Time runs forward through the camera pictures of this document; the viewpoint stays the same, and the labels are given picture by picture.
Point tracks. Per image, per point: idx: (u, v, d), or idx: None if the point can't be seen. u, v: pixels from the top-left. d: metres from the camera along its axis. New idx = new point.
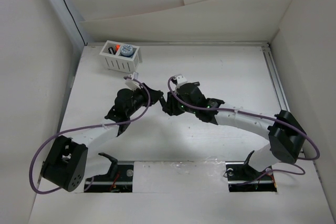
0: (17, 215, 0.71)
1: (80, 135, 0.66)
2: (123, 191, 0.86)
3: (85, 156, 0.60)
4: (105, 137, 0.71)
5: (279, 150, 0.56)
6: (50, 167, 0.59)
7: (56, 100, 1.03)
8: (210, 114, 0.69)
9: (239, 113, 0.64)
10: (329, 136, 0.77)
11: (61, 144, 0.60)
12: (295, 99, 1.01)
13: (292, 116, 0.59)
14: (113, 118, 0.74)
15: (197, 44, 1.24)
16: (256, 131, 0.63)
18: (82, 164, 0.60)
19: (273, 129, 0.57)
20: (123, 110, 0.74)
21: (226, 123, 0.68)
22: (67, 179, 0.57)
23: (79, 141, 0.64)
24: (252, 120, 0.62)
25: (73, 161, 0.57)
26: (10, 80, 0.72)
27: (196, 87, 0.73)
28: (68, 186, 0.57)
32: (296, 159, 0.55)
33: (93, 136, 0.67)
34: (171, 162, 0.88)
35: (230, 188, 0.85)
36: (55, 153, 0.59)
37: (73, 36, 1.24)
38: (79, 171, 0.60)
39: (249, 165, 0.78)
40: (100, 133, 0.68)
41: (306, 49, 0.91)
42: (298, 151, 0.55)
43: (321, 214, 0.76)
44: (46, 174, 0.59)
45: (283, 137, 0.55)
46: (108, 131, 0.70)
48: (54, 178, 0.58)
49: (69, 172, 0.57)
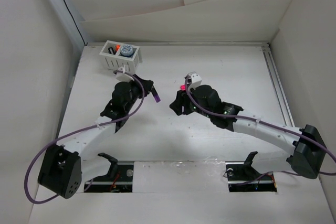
0: (17, 216, 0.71)
1: (74, 141, 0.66)
2: (123, 191, 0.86)
3: (79, 163, 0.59)
4: (101, 136, 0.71)
5: (302, 166, 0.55)
6: (46, 175, 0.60)
7: (56, 100, 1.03)
8: (227, 119, 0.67)
9: (261, 124, 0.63)
10: (329, 136, 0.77)
11: (54, 153, 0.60)
12: (295, 100, 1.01)
13: (317, 131, 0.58)
14: (110, 114, 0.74)
15: (197, 44, 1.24)
16: (277, 144, 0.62)
18: (77, 171, 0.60)
19: (298, 146, 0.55)
20: (122, 104, 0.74)
21: (243, 130, 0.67)
22: (64, 187, 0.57)
23: (73, 149, 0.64)
24: (275, 132, 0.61)
25: (66, 169, 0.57)
26: (10, 80, 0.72)
27: (214, 91, 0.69)
28: (65, 193, 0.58)
32: (317, 174, 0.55)
33: (87, 140, 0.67)
34: (171, 162, 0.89)
35: (230, 188, 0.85)
36: (50, 162, 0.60)
37: (73, 36, 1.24)
38: (75, 178, 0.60)
39: (251, 165, 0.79)
40: (94, 135, 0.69)
41: (306, 49, 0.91)
42: (319, 166, 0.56)
43: (321, 213, 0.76)
44: (43, 183, 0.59)
45: (309, 154, 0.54)
46: (103, 130, 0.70)
48: (51, 187, 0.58)
49: (64, 181, 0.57)
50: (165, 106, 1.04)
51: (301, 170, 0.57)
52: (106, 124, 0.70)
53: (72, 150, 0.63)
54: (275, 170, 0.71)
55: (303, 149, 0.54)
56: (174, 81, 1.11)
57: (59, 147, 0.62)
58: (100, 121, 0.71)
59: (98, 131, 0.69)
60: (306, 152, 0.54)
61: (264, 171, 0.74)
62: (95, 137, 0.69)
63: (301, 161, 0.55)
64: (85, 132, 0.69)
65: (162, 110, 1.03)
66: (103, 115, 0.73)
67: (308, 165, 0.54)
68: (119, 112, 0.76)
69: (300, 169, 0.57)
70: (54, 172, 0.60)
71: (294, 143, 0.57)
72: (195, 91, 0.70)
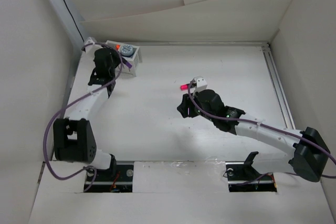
0: (17, 216, 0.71)
1: (76, 110, 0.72)
2: (123, 191, 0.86)
3: (88, 129, 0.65)
4: (98, 102, 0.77)
5: (304, 168, 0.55)
6: (62, 148, 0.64)
7: (56, 100, 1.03)
8: (229, 123, 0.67)
9: (261, 126, 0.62)
10: (329, 136, 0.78)
11: (62, 127, 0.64)
12: (295, 99, 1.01)
13: (318, 133, 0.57)
14: (98, 81, 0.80)
15: (197, 44, 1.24)
16: (279, 147, 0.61)
18: (90, 136, 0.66)
19: (298, 147, 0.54)
20: (105, 69, 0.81)
21: (246, 134, 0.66)
22: (85, 152, 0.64)
23: (77, 117, 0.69)
24: (276, 135, 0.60)
25: (81, 137, 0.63)
26: (10, 80, 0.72)
27: (217, 95, 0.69)
28: (87, 158, 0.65)
32: (319, 178, 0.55)
33: (88, 107, 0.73)
34: (171, 162, 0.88)
35: (230, 188, 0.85)
36: (62, 136, 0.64)
37: (73, 36, 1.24)
38: (91, 142, 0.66)
39: (252, 166, 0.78)
40: (92, 101, 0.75)
41: (306, 49, 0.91)
42: (322, 169, 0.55)
43: (322, 213, 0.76)
44: (62, 156, 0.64)
45: (310, 157, 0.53)
46: (97, 96, 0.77)
48: (71, 157, 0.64)
49: (83, 147, 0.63)
50: (165, 106, 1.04)
51: (303, 172, 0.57)
52: (98, 90, 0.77)
53: (79, 118, 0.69)
54: (278, 171, 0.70)
55: (304, 151, 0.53)
56: (174, 81, 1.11)
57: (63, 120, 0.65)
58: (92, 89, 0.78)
59: (94, 98, 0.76)
60: (307, 155, 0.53)
61: (265, 171, 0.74)
62: (94, 102, 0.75)
63: (301, 163, 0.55)
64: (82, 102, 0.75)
65: (162, 110, 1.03)
66: (92, 84, 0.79)
67: (310, 167, 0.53)
68: (106, 78, 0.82)
69: (302, 171, 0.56)
70: (69, 144, 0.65)
71: (295, 145, 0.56)
72: (198, 95, 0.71)
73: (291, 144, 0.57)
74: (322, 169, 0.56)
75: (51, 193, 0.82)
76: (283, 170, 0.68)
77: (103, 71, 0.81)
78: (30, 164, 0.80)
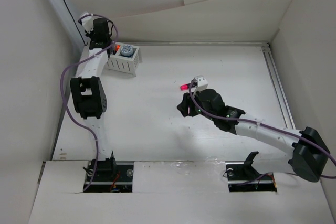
0: (17, 215, 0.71)
1: (86, 71, 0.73)
2: (123, 191, 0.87)
3: (101, 83, 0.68)
4: (102, 63, 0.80)
5: (304, 168, 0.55)
6: (80, 104, 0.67)
7: (56, 100, 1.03)
8: (230, 123, 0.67)
9: (262, 126, 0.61)
10: (328, 135, 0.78)
11: (76, 84, 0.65)
12: (295, 99, 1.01)
13: (318, 134, 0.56)
14: (97, 45, 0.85)
15: (197, 44, 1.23)
16: (278, 147, 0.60)
18: (102, 89, 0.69)
19: (300, 146, 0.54)
20: (104, 33, 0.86)
21: (246, 134, 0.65)
22: (100, 104, 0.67)
23: (88, 74, 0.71)
24: (275, 134, 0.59)
25: (96, 90, 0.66)
26: (10, 80, 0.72)
27: (218, 95, 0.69)
28: (102, 108, 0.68)
32: (319, 177, 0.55)
33: (95, 67, 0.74)
34: (171, 162, 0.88)
35: (230, 188, 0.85)
36: (79, 93, 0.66)
37: (73, 36, 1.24)
38: (103, 96, 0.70)
39: (253, 167, 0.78)
40: (96, 61, 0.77)
41: (306, 48, 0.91)
42: (322, 169, 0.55)
43: (322, 213, 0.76)
44: (80, 109, 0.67)
45: (309, 156, 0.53)
46: (101, 57, 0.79)
48: (88, 109, 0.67)
49: (99, 99, 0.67)
50: (165, 106, 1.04)
51: (302, 172, 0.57)
52: (101, 52, 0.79)
53: (90, 76, 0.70)
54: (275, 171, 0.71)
55: (302, 150, 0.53)
56: (173, 81, 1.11)
57: (77, 79, 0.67)
58: (95, 52, 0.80)
59: (98, 59, 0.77)
60: (305, 155, 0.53)
61: (264, 171, 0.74)
62: (99, 63, 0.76)
63: (301, 162, 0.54)
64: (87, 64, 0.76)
65: (162, 110, 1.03)
66: (93, 48, 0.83)
67: (308, 167, 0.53)
68: (104, 42, 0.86)
69: (302, 171, 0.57)
70: (85, 98, 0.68)
71: (293, 145, 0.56)
72: (200, 95, 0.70)
73: (291, 144, 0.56)
74: (322, 168, 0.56)
75: (51, 192, 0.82)
76: (281, 170, 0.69)
77: (102, 35, 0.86)
78: (30, 164, 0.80)
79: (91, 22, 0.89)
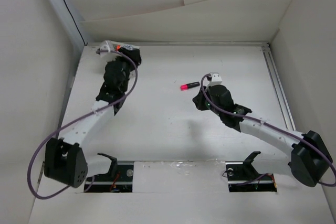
0: (17, 216, 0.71)
1: (73, 132, 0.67)
2: (123, 191, 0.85)
3: (81, 155, 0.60)
4: (100, 120, 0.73)
5: (302, 171, 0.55)
6: (51, 169, 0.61)
7: (56, 100, 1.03)
8: (235, 119, 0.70)
9: (265, 125, 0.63)
10: (328, 136, 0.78)
11: (55, 147, 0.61)
12: (295, 99, 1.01)
13: (321, 139, 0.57)
14: (106, 97, 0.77)
15: (196, 44, 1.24)
16: (279, 146, 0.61)
18: (81, 164, 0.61)
19: (300, 146, 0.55)
20: (115, 85, 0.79)
21: (250, 131, 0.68)
22: (71, 178, 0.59)
23: (72, 139, 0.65)
24: (277, 134, 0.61)
25: (71, 161, 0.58)
26: (10, 78, 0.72)
27: (228, 91, 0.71)
28: (73, 183, 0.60)
32: (316, 182, 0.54)
33: (86, 129, 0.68)
34: (171, 162, 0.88)
35: (230, 188, 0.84)
36: (53, 158, 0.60)
37: (73, 36, 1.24)
38: (81, 168, 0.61)
39: (252, 165, 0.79)
40: (93, 121, 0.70)
41: (307, 48, 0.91)
42: (320, 175, 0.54)
43: (322, 214, 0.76)
44: (51, 176, 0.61)
45: (308, 158, 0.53)
46: (101, 116, 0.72)
48: (58, 179, 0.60)
49: (71, 173, 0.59)
50: (165, 106, 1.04)
51: (300, 176, 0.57)
52: (102, 109, 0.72)
53: (73, 142, 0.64)
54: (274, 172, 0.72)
55: (302, 151, 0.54)
56: (173, 81, 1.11)
57: (58, 140, 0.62)
58: (96, 108, 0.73)
59: (96, 117, 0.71)
60: (304, 156, 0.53)
61: (265, 171, 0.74)
62: (94, 123, 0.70)
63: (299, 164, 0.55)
64: (82, 121, 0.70)
65: (162, 110, 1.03)
66: (99, 99, 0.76)
67: (306, 169, 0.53)
68: (115, 94, 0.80)
69: (300, 174, 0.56)
70: (59, 165, 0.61)
71: (293, 145, 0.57)
72: (209, 89, 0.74)
73: (290, 143, 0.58)
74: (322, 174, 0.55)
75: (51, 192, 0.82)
76: (281, 172, 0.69)
77: (113, 86, 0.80)
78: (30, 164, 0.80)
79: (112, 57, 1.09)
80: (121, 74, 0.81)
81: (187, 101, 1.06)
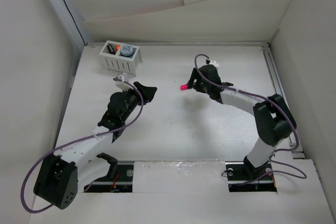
0: (17, 216, 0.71)
1: (71, 151, 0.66)
2: (123, 191, 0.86)
3: (74, 175, 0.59)
4: (99, 146, 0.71)
5: (264, 129, 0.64)
6: (42, 185, 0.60)
7: (56, 100, 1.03)
8: (218, 92, 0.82)
9: (239, 92, 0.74)
10: (329, 136, 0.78)
11: (51, 163, 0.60)
12: (295, 99, 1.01)
13: (283, 102, 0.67)
14: (107, 124, 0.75)
15: (197, 44, 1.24)
16: (249, 108, 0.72)
18: (73, 184, 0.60)
19: (264, 105, 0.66)
20: (117, 115, 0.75)
21: (229, 100, 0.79)
22: (59, 198, 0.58)
23: (68, 159, 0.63)
24: (246, 98, 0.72)
25: (62, 180, 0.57)
26: (10, 79, 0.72)
27: (214, 67, 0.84)
28: (60, 204, 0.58)
32: (276, 139, 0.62)
33: (84, 150, 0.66)
34: (171, 162, 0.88)
35: (230, 188, 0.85)
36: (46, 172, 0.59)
37: (74, 36, 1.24)
38: (71, 189, 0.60)
39: (248, 161, 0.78)
40: (92, 144, 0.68)
41: (307, 48, 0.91)
42: (281, 135, 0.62)
43: (322, 214, 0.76)
44: (39, 192, 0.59)
45: (268, 115, 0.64)
46: (101, 140, 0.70)
48: (46, 196, 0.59)
49: (60, 193, 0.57)
50: (165, 106, 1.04)
51: (264, 135, 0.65)
52: (103, 134, 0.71)
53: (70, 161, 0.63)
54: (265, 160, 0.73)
55: (262, 108, 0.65)
56: (174, 81, 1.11)
57: (55, 157, 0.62)
58: (97, 132, 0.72)
59: (96, 141, 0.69)
60: (263, 112, 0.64)
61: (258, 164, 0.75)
62: (94, 147, 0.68)
63: (262, 122, 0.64)
64: (81, 142, 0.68)
65: (161, 110, 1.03)
66: (100, 126, 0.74)
67: (266, 125, 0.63)
68: (117, 122, 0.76)
69: (264, 134, 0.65)
70: (51, 182, 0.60)
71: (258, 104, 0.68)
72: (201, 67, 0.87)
73: (253, 102, 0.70)
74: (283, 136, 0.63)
75: None
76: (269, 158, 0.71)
77: (115, 115, 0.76)
78: (30, 164, 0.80)
79: (122, 86, 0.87)
80: (124, 105, 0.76)
81: (187, 100, 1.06)
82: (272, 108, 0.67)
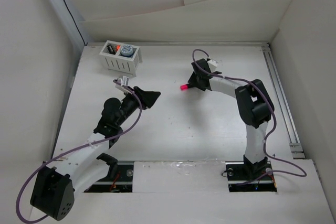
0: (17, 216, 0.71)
1: (66, 162, 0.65)
2: (123, 191, 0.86)
3: (70, 187, 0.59)
4: (95, 154, 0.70)
5: (244, 110, 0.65)
6: (38, 198, 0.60)
7: (56, 100, 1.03)
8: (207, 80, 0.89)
9: (226, 78, 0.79)
10: (329, 136, 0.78)
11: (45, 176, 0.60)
12: (295, 99, 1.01)
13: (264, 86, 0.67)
14: (104, 130, 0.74)
15: (197, 44, 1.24)
16: (233, 93, 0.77)
18: (69, 195, 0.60)
19: (245, 87, 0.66)
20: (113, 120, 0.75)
21: (216, 87, 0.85)
22: (55, 210, 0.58)
23: (63, 171, 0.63)
24: (231, 83, 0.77)
25: (58, 192, 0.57)
26: (10, 79, 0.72)
27: (203, 60, 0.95)
28: (57, 215, 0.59)
32: (255, 120, 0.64)
33: (79, 160, 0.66)
34: (171, 162, 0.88)
35: (230, 188, 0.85)
36: (41, 185, 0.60)
37: (73, 36, 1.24)
38: (67, 201, 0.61)
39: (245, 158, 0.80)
40: (87, 153, 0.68)
41: (307, 48, 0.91)
42: (260, 116, 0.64)
43: (322, 214, 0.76)
44: (35, 204, 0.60)
45: (247, 97, 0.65)
46: (96, 149, 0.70)
48: (42, 209, 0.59)
49: (55, 205, 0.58)
50: (165, 106, 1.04)
51: (245, 116, 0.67)
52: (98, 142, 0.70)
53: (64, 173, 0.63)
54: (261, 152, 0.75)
55: (242, 90, 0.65)
56: (174, 81, 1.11)
57: (50, 169, 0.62)
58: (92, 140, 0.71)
59: (91, 150, 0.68)
60: (243, 94, 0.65)
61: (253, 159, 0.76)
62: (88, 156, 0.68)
63: (242, 103, 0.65)
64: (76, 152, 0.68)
65: (161, 110, 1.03)
66: (96, 132, 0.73)
67: (245, 107, 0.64)
68: (113, 128, 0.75)
69: (244, 114, 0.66)
70: (46, 193, 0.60)
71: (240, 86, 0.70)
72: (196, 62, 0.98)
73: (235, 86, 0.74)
74: (263, 118, 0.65)
75: None
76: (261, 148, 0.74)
77: (111, 121, 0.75)
78: (30, 164, 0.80)
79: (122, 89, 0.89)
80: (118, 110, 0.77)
81: (187, 100, 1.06)
82: (253, 91, 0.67)
